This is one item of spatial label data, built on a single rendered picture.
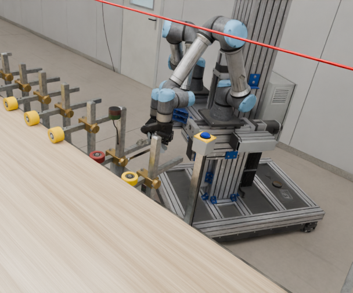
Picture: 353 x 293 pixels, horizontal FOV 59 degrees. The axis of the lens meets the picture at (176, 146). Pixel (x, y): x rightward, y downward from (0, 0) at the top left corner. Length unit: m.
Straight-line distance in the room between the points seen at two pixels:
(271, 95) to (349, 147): 1.85
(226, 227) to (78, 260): 1.41
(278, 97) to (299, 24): 1.72
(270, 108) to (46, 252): 1.67
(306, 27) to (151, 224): 3.02
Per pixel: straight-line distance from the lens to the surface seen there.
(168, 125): 1.53
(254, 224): 2.50
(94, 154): 1.70
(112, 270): 1.16
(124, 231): 1.27
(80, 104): 2.15
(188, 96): 1.54
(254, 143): 1.98
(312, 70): 3.84
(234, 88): 1.75
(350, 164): 3.97
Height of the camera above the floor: 1.81
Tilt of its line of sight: 30 degrees down
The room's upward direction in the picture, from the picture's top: 9 degrees clockwise
